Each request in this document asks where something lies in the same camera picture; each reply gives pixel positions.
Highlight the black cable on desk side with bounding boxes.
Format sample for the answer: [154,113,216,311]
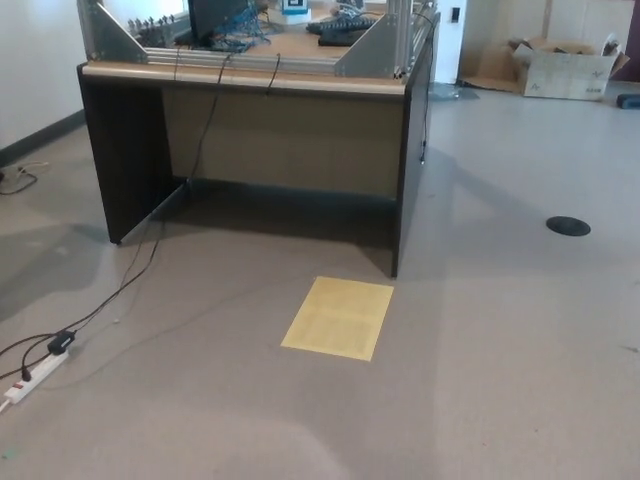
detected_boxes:
[413,10,432,165]

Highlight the white power strip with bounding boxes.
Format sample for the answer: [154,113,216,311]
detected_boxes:
[0,349,70,414]

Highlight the round black floor cover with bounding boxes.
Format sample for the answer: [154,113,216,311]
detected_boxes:
[545,215,592,237]

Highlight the black plug with cable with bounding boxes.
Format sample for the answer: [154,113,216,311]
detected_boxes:
[0,338,52,382]

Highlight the open cardboard box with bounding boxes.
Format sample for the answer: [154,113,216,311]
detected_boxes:
[509,33,631,101]

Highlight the black computer monitor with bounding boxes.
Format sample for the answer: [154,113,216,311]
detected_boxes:
[187,0,251,44]

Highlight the black device with knob row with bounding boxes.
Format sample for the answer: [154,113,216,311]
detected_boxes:
[127,14,189,44]

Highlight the clear plastic sheet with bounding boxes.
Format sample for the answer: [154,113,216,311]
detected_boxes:
[429,82,481,101]

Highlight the tangled blue cables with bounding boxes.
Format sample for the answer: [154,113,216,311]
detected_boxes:
[212,0,274,54]

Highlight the dark brown desk beige top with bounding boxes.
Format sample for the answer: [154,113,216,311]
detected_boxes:
[76,9,441,279]

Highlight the black computer keyboard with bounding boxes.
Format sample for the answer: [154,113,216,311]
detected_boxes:
[305,12,386,35]
[318,27,374,47]

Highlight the flattened cardboard sheet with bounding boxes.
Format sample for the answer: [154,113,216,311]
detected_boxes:
[458,37,531,95]

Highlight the aluminium extrusion frame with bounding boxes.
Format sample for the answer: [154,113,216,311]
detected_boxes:
[77,0,439,80]

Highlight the white box blue label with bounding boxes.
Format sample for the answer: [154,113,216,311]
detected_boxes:
[280,0,312,26]

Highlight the yellow paper sheet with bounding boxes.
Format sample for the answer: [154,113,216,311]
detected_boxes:
[279,276,396,362]

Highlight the black power adapter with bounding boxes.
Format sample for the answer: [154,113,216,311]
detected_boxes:
[47,329,79,355]

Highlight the long black power cable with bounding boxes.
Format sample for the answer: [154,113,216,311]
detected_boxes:
[62,52,235,335]

